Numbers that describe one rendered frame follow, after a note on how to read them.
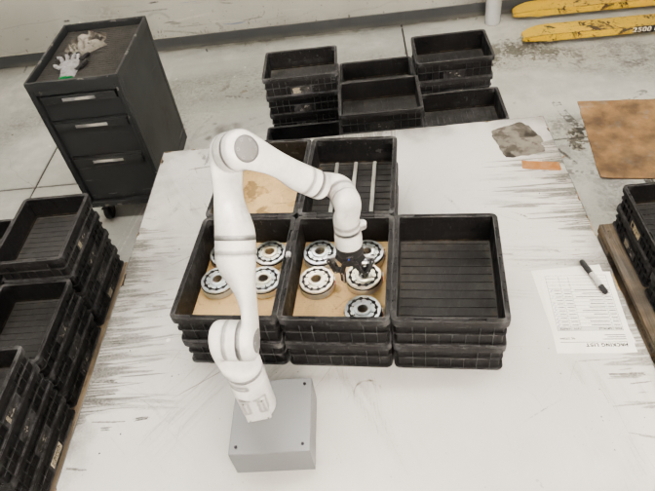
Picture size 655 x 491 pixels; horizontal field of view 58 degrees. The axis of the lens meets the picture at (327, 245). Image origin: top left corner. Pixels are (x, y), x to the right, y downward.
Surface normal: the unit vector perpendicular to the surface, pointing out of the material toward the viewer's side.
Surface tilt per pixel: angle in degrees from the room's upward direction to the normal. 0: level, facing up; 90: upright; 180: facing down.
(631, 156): 0
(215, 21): 90
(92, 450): 0
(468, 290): 0
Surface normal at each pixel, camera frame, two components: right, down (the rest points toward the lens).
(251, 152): 0.63, 0.04
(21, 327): -0.11, -0.69
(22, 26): 0.00, 0.71
